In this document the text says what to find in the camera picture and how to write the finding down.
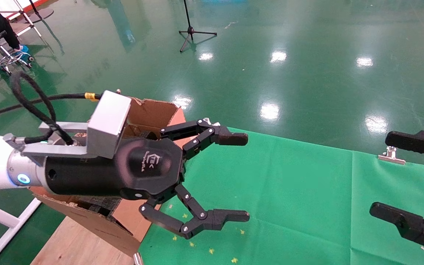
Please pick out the white desk with foot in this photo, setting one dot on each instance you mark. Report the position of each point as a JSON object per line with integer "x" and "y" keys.
{"x": 6, "y": 235}

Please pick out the black swivel stool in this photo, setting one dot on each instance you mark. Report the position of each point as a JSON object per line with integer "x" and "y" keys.
{"x": 7, "y": 59}

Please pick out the large open cardboard carton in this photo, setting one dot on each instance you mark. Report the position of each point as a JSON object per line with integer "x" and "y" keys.
{"x": 131, "y": 221}

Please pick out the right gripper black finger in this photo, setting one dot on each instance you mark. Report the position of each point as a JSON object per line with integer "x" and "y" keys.
{"x": 418, "y": 141}
{"x": 414, "y": 226}

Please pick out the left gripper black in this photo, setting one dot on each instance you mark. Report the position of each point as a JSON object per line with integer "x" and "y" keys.
{"x": 142, "y": 173}

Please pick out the white work table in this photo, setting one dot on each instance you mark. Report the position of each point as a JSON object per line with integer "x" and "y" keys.
{"x": 24, "y": 18}

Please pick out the black foam block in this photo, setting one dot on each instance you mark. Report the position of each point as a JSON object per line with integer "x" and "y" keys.
{"x": 145, "y": 131}
{"x": 98, "y": 206}

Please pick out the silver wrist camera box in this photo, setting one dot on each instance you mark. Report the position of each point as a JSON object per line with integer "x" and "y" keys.
{"x": 109, "y": 121}

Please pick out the black tripod stand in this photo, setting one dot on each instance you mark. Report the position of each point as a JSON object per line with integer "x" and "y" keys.
{"x": 191, "y": 31}

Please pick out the black pole floor stand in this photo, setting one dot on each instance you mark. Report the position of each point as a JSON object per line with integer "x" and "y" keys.
{"x": 44, "y": 14}

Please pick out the green table cloth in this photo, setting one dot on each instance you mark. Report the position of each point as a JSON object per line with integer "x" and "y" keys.
{"x": 289, "y": 202}

